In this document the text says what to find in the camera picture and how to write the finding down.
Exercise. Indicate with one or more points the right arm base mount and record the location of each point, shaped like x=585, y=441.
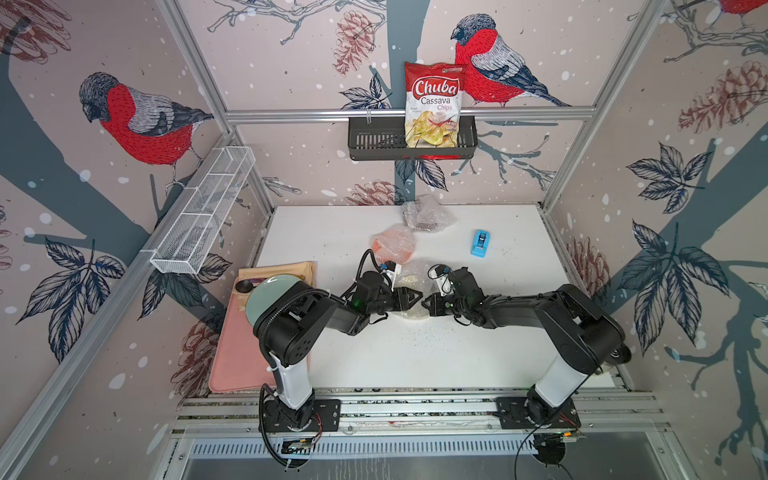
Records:
x=522, y=413

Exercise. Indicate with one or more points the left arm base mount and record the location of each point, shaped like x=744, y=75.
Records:
x=315, y=415

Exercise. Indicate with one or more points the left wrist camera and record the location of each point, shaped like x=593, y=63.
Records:
x=391, y=270

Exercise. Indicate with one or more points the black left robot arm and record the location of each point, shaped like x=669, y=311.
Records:
x=288, y=315

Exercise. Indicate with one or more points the orange plastic plate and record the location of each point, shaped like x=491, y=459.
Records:
x=393, y=246

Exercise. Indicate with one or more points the pink plastic tray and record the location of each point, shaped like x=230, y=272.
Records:
x=238, y=364

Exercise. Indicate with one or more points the cream plate with dark spot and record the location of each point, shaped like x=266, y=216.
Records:
x=425, y=286

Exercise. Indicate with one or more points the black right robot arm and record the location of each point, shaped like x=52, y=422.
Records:
x=583, y=334

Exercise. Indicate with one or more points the Chuba cassava chips bag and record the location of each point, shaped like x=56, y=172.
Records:
x=433, y=104

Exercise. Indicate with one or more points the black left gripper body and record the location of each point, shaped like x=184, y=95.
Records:
x=387, y=302

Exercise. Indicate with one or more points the white wire mesh shelf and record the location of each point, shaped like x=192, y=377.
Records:
x=191, y=237

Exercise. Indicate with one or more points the mint green floral plate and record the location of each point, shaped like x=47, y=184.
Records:
x=267, y=293

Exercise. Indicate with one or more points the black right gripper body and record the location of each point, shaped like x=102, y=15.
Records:
x=447, y=306

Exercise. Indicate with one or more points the blue tape dispenser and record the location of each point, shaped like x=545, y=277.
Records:
x=480, y=243

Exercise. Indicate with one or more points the black wire wall basket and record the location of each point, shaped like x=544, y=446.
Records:
x=383, y=139

